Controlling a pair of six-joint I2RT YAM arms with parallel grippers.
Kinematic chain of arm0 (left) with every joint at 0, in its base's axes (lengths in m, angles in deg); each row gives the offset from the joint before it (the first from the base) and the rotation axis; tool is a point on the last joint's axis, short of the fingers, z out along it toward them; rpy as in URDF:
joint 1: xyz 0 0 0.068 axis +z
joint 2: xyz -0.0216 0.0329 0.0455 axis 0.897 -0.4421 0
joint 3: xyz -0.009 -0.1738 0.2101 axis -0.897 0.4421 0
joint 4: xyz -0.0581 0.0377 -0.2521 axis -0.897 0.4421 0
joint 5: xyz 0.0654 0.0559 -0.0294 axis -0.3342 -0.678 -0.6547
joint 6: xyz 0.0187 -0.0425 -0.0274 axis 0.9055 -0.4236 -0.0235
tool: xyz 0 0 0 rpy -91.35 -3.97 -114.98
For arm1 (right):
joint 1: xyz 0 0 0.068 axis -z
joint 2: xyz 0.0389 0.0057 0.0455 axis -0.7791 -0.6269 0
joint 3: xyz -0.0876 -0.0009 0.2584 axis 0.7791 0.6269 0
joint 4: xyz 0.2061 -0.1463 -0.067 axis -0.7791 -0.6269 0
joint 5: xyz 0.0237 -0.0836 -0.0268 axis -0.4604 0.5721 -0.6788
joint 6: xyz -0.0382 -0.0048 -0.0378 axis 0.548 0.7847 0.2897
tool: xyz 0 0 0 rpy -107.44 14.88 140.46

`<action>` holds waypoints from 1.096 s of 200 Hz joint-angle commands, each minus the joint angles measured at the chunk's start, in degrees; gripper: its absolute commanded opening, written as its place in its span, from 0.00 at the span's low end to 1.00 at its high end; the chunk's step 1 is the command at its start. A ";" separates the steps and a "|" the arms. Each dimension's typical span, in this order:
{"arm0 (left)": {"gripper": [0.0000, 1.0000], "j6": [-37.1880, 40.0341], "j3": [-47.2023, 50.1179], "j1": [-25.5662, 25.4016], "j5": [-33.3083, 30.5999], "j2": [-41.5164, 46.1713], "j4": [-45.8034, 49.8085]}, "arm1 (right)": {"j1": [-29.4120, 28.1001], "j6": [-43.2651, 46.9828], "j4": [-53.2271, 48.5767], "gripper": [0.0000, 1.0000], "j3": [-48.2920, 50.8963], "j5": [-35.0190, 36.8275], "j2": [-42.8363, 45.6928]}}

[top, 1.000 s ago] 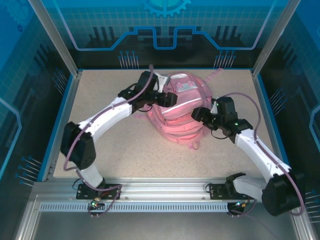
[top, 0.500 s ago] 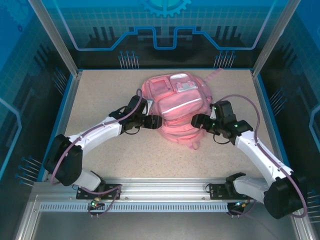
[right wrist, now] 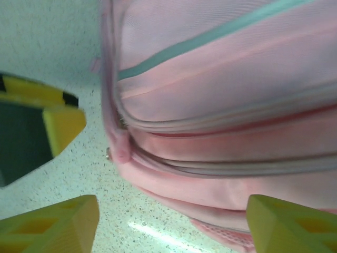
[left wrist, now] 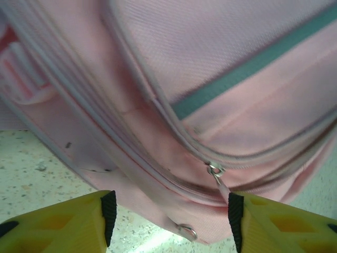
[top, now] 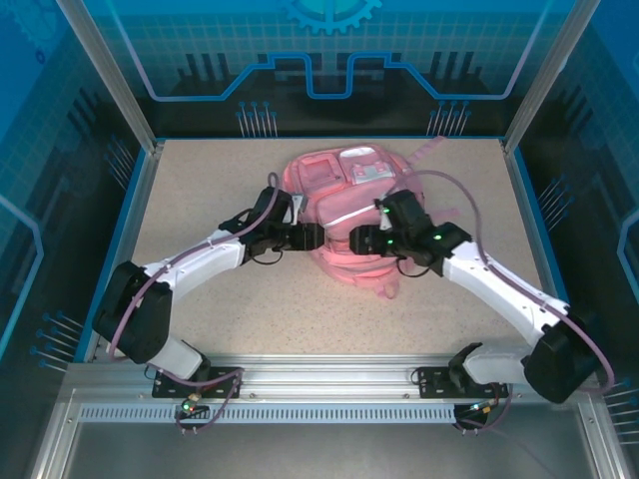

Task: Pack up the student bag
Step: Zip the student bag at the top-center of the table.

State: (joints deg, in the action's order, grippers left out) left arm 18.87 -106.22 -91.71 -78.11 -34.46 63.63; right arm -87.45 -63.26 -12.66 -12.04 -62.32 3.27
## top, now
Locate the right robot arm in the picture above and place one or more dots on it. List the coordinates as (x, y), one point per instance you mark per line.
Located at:
(499, 289)

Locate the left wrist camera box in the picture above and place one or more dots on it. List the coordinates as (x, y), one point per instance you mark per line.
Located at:
(298, 204)

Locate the aluminium left frame post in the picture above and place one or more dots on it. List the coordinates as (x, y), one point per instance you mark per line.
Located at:
(114, 75)

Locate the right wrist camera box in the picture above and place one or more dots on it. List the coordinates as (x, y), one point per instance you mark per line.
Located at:
(386, 223)

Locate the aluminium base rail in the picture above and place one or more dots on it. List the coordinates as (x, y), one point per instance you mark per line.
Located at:
(324, 379)

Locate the pink backpack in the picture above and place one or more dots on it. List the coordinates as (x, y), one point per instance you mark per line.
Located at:
(344, 209)

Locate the aluminium right frame post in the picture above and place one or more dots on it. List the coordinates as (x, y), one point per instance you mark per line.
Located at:
(548, 75)

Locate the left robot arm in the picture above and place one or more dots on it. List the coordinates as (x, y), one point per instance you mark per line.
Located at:
(209, 259)

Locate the aluminium frame post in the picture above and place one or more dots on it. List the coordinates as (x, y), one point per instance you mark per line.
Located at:
(548, 75)
(114, 75)

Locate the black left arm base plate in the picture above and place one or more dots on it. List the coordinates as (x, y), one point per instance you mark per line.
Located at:
(224, 383)

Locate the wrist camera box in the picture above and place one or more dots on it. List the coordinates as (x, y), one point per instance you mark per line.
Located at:
(386, 223)
(298, 204)

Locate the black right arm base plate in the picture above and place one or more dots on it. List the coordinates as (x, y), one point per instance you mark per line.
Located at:
(434, 384)

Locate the power connector green light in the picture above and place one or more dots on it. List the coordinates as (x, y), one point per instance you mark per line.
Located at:
(481, 408)
(190, 405)

